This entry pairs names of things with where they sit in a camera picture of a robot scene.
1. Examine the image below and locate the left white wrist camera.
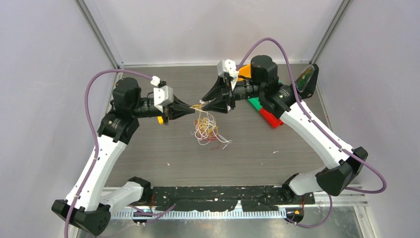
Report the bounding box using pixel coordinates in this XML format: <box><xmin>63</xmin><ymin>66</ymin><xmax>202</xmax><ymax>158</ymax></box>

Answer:
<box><xmin>153</xmin><ymin>85</ymin><xmax>174</xmax><ymax>113</ymax></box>

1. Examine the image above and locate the orange plastic bin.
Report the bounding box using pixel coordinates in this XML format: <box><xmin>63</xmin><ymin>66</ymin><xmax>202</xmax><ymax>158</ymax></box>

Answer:
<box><xmin>238</xmin><ymin>64</ymin><xmax>251</xmax><ymax>81</ymax></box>

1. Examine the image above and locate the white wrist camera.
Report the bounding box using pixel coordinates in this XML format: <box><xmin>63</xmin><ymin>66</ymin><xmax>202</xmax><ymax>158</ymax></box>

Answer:
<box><xmin>217</xmin><ymin>59</ymin><xmax>239</xmax><ymax>89</ymax></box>
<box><xmin>153</xmin><ymin>85</ymin><xmax>174</xmax><ymax>113</ymax></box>

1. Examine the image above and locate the yellow wire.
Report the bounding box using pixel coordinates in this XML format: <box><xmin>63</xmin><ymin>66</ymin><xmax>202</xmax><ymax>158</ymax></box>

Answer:
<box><xmin>191</xmin><ymin>103</ymin><xmax>214</xmax><ymax>132</ymax></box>

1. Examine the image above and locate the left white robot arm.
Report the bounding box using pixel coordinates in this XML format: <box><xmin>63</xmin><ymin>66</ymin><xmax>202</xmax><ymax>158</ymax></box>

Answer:
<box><xmin>52</xmin><ymin>77</ymin><xmax>195</xmax><ymax>236</ymax></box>

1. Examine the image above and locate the red plastic bin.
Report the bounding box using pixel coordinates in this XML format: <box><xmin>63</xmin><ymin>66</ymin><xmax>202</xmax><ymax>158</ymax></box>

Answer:
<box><xmin>259</xmin><ymin>108</ymin><xmax>283</xmax><ymax>128</ymax></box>

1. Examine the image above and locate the black stand with green display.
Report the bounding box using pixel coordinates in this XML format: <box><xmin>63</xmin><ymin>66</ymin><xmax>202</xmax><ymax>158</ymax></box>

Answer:
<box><xmin>295</xmin><ymin>64</ymin><xmax>319</xmax><ymax>99</ymax></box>

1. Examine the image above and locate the yellow triangular plastic stand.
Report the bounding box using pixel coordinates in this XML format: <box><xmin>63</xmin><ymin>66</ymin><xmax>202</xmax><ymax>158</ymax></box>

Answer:
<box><xmin>157</xmin><ymin>116</ymin><xmax>164</xmax><ymax>125</ymax></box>

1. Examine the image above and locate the green plastic bin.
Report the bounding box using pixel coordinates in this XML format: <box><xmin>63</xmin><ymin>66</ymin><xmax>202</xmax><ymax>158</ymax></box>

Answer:
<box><xmin>248</xmin><ymin>98</ymin><xmax>262</xmax><ymax>112</ymax></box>

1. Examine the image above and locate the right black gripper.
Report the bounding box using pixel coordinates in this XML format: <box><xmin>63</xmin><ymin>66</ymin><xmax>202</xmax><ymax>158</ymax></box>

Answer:
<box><xmin>202</xmin><ymin>75</ymin><xmax>263</xmax><ymax>115</ymax></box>

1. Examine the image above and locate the red wire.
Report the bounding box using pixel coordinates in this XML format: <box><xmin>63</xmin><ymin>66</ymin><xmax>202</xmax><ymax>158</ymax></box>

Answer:
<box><xmin>193</xmin><ymin>110</ymin><xmax>222</xmax><ymax>151</ymax></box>

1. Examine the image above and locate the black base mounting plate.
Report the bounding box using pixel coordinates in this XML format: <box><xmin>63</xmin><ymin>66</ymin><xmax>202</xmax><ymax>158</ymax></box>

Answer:
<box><xmin>132</xmin><ymin>185</ymin><xmax>315</xmax><ymax>212</ymax></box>

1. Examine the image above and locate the white wire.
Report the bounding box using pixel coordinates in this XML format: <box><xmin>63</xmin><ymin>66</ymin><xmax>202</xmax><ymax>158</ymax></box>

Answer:
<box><xmin>191</xmin><ymin>100</ymin><xmax>232</xmax><ymax>150</ymax></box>

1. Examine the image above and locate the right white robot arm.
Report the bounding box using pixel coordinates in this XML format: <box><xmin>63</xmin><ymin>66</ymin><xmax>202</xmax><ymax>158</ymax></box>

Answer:
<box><xmin>202</xmin><ymin>55</ymin><xmax>368</xmax><ymax>204</ymax></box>

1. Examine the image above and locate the white perforated cable duct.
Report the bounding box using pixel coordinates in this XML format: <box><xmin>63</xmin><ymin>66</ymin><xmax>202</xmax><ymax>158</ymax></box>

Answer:
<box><xmin>113</xmin><ymin>209</ymin><xmax>289</xmax><ymax>221</ymax></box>

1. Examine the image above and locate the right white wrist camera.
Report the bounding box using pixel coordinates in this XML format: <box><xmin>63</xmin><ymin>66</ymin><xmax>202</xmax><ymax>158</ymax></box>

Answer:
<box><xmin>217</xmin><ymin>59</ymin><xmax>239</xmax><ymax>89</ymax></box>

